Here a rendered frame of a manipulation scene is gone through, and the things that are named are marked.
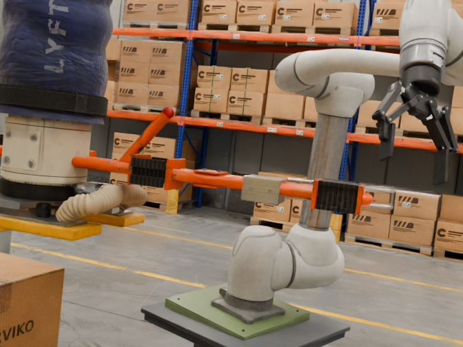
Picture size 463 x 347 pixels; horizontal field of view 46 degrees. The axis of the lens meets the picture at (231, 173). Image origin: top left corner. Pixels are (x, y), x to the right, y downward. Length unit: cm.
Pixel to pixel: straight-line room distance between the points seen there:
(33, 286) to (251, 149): 868
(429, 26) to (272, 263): 88
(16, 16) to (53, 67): 13
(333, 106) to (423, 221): 641
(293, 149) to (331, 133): 796
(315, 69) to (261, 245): 56
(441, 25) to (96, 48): 69
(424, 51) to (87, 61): 66
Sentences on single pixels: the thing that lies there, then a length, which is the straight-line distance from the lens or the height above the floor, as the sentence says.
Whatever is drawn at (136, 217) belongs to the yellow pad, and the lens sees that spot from 120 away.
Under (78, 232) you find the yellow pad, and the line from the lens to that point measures 100.
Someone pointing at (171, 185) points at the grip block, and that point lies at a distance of 103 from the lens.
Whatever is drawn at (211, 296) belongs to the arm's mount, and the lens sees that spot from 189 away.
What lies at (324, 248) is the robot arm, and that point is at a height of 100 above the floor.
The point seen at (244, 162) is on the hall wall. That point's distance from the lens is 995.
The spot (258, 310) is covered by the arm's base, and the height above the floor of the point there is 80.
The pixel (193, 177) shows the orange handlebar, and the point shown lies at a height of 124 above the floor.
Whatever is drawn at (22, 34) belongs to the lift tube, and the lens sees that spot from 111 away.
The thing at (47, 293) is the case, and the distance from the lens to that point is 144.
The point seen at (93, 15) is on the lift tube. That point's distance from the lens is 112.
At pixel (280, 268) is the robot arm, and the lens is 173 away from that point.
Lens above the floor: 132
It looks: 4 degrees down
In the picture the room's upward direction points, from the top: 6 degrees clockwise
